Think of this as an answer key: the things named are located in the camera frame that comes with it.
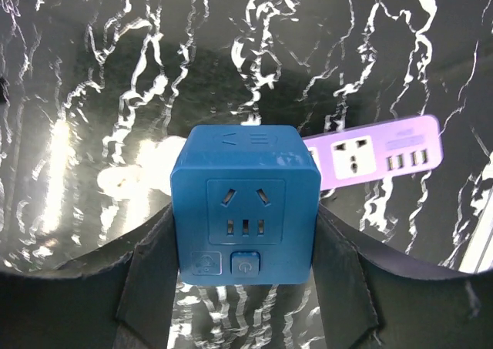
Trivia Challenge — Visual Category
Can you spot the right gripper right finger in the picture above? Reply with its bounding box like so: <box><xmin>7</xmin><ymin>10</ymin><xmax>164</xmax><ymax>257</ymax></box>
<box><xmin>313</xmin><ymin>206</ymin><xmax>492</xmax><ymax>348</ymax></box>

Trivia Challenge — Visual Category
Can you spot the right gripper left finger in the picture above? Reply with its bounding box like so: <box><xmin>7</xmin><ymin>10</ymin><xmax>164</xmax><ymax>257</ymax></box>
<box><xmin>1</xmin><ymin>206</ymin><xmax>178</xmax><ymax>348</ymax></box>

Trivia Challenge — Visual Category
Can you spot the blue cube socket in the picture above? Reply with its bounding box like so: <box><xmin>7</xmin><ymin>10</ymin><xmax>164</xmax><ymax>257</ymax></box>
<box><xmin>170</xmin><ymin>125</ymin><xmax>321</xmax><ymax>286</ymax></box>

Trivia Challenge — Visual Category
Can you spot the purple power strip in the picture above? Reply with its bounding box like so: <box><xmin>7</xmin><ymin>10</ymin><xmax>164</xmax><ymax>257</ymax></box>
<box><xmin>304</xmin><ymin>115</ymin><xmax>443</xmax><ymax>191</ymax></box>

